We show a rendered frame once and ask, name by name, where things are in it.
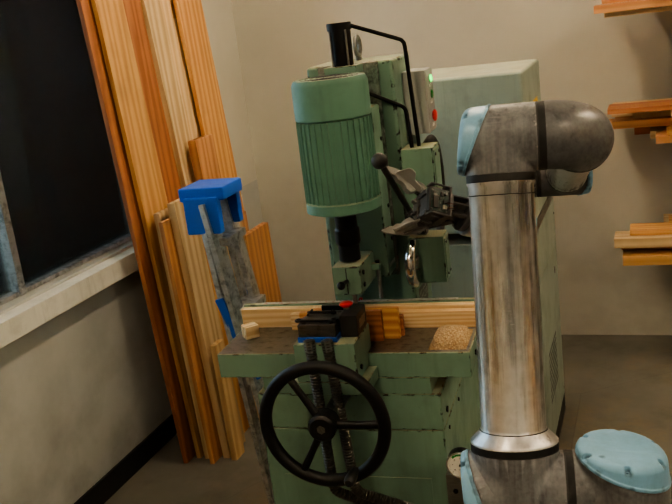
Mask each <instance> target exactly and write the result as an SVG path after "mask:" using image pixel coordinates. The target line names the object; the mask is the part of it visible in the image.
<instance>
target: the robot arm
mask: <svg viewBox="0 0 672 504"><path fill-rule="evenodd" d="M613 145H614V129H613V126H612V124H611V122H610V120H609V118H608V117H607V116H606V114H604V113H603V112H602V111H601V110H600V109H598V108H596V107H594V106H592V105H589V104H586V103H582V102H577V101H569V100H544V101H533V102H521V103H508V104H496V105H491V104H488V105H485V106H477V107H471V108H468V109H466V110H465V111H464V113H463V114H462V117H461V121H460V128H459V137H458V150H457V173H458V175H460V176H462V177H465V176H466V183H467V187H468V192H469V197H468V198H465V197H461V196H458V195H454V194H452V187H450V186H447V185H443V184H439V183H435V182H430V183H429V184H428V185H426V186H425V185H424V184H423V183H421V182H419V181H417V180H416V179H415V177H416V172H415V171H414V170H413V169H411V168H407V169H403V170H398V169H396V168H393V167H389V166H387V168H388V170H389V171H390V173H391V175H392V176H393V178H394V180H395V182H396V183H398V184H399V185H401V187H402V188H403V191H404V192H405V193H406V194H414V193H415V194H416V195H417V197H416V198H415V199H413V200H412V201H411V203H412V204H413V210H412V211H409V212H408V218H407V219H405V220H403V221H402V223H400V224H398V223H397V224H395V225H394V226H387V227H385V228H383V229H381V230H380V232H382V233H385V234H389V235H402V236H406V235H418V234H420V233H421V232H423V231H425V230H426V229H431V228H436V227H441V226H446V225H450V224H452V226H453V228H454V229H455V230H458V232H459V234H460V235H462V236H466V237H470V238H471V248H472V267H473V285H474V304H475V322H476V342H477V360H478V379H479V398H480V417H481V427H480V429H479V430H478V431H477V432H476V433H475V434H474V435H473V436H472V437H471V439H470V442H471V450H470V449H466V450H464V451H462V452H461V456H460V465H461V469H460V473H461V485H462V494H463V502H464V504H671V477H670V472H669V462H668V458H667V455H666V454H665V452H664V451H663V449H662V448H661V447H660V446H659V445H658V444H656V443H654V442H653V441H652V440H650V439H649V438H647V437H645V436H642V435H640V434H637V433H634V432H630V431H625V430H620V431H617V430H614V429H601V430H595V431H591V432H588V433H586V434H584V435H583V437H580V438H579V439H578V441H577V443H576V445H575V449H563V450H561V449H559V438H558V436H556V435H555V434H554V433H553V432H552V431H551V430H550V429H549V428H548V427H547V426H546V410H545V390H544V370H543V350H542V331H541V311H540V291H539V271H538V252H537V232H536V229H537V217H536V212H535V197H548V196H565V195H578V196H579V195H583V194H588V193H589V192H590V191H591V189H592V184H593V170H594V169H596V168H597V167H599V166H600V165H601V164H603V163H604V161H605V160H606V159H607V158H608V156H609V155H610V153H611V151H612V148H613ZM434 185H438V186H442V187H444V188H442V189H441V188H437V187H433V186H434ZM427 187H429V188H427ZM449 191H450V192H449Z"/></svg>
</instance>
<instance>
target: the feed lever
mask: <svg viewBox="0 0 672 504"><path fill-rule="evenodd" d="M371 163H372V166H373V167H374V168H376V169H381V171H382V172H383V174H384V176H385V177H386V179H387V181H388V182H389V184H390V185H391V187H392V189H393V190H394V192H395V194H396V195H397V197H398V198H399V200H400V202H401V203H402V205H403V207H404V208H405V210H406V211H407V213H406V214H405V219H407V218H408V212H409V211H412V208H411V207H410V205H409V203H408V202H407V200H406V198H405V197H404V195H403V193H402V192H401V190H400V188H399V187H398V185H397V183H396V182H395V180H394V178H393V176H392V175H391V173H390V171H389V170H388V168H387V163H388V159H387V157H386V155H385V154H383V153H376V154H374V155H373V157H372V159H371Z"/></svg>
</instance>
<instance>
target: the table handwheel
mask: <svg viewBox="0 0 672 504"><path fill-rule="evenodd" d="M310 374H323V375H329V376H333V377H336V378H339V379H341V380H343V381H345V382H347V383H349V384H350V385H352V386H353V387H355V388H356V389H357V390H358V391H359V392H360V393H361V394H362V395H363V396H364V397H365V398H366V400H367V401H368V402H369V404H370V405H371V407H372V409H373V411H374V414H375V416H376V420H370V421H346V420H340V418H339V415H340V414H339V410H338V408H336V406H335V405H333V403H334V402H333V399H332V397H331V399H330V400H329V402H328V404H327V405H326V407H325V408H321V409H317V408H316V406H315V405H314V404H313V403H312V401H311V400H310V399H309V398H308V397H307V395H306V394H305V393H304V391H303V390H302V389H301V387H300V386H299V384H298V383H297V382H296V380H295V379H296V378H298V377H301V376H304V375H310ZM286 384H289V386H290V387H291V388H292V389H293V391H294V392H295V393H296V394H297V396H298V397H299V398H300V400H301V401H302V402H303V404H304V405H305V407H306V408H307V409H308V411H309V412H310V414H311V415H312V416H313V417H312V418H311V420H310V421H309V424H308V430H309V433H310V435H311V436H312V437H313V438H314V439H313V441H312V444H311V446H310V449H309V451H308V453H307V455H306V458H305V460H304V462H303V464H301V463H299V462H298V461H296V460H295V459H294V458H293V457H292V456H290V455H289V454H288V452H287V451H286V450H285V449H284V448H283V446H282V445H281V443H280V442H279V440H278V438H277V436H276V433H275V430H274V427H273V421H272V411H273V405H274V402H275V399H276V397H277V395H278V394H279V392H280V391H281V389H282V388H283V387H284V386H285V385H286ZM259 420H260V428H261V432H262V435H263V438H264V441H265V443H266V445H267V447H268V449H269V450H270V452H271V453H272V455H273V456H274V457H275V459H276V460H277V461H278V462H279V463H280V464H281V465H282V466H283V467H284V468H285V469H286V470H288V471H289V472H290V473H292V474H293V475H295V476H297V477H298V478H300V479H302V480H304V481H307V482H310V483H312V484H316V485H320V486H327V487H341V486H346V485H345V484H344V478H345V476H346V475H347V473H348V472H349V471H348V472H344V473H324V472H319V471H315V470H313V469H310V468H309V467H310V465H311V463H312V460H313V458H314V455H315V453H316V451H317V449H318V447H319V445H320V443H321V442H327V441H329V440H331V439H332V438H333V437H334V435H335V434H336V432H337V430H338V429H353V428H369V429H378V439H377V443H376V446H375V449H374V451H373V453H372V455H371V456H370V457H369V458H368V460H367V461H366V462H364V463H363V464H362V465H361V466H359V467H358V468H359V473H358V478H357V481H356V483H357V482H359V481H362V480H363V479H365V478H367V477H368V476H370V475H371V474H372V473H374V472H375V471H376V470H377V469H378V467H379V466H380V465H381V464H382V462H383V461H384V459H385V457H386V455H387V453H388V450H389V447H390V442H391V421H390V416H389V413H388V410H387V407H386V405H385V403H384V401H383V399H382V397H381V396H380V394H379V393H378V391H377V390H376V389H375V388H374V387H373V386H372V384H371V383H370V382H369V381H367V380H366V379H365V378H364V377H363V376H361V375H360V374H358V373H357V372H355V371H354V370H352V369H350V368H348V367H346V366H343V365H340V364H337V363H333V362H329V361H306V362H301V363H298V364H295V365H292V366H290V367H288V368H286V369H284V370H283V371H282V372H280V373H279V374H278V375H277V376H276V377H274V379H273V380H272V381H271V382H270V383H269V385H268V386H267V388H266V390H265V392H264V394H263V397H262V400H261V404H260V410H259Z"/></svg>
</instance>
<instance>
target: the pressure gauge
mask: <svg viewBox="0 0 672 504"><path fill-rule="evenodd" d="M466 449H467V448H464V447H457V448H454V449H452V450H451V451H450V453H449V455H448V458H447V460H446V468H447V470H448V472H449V473H450V474H451V475H452V476H454V477H457V478H460V480H461V473H460V469H461V467H459V464H460V456H461V452H462V451H464V450H466Z"/></svg>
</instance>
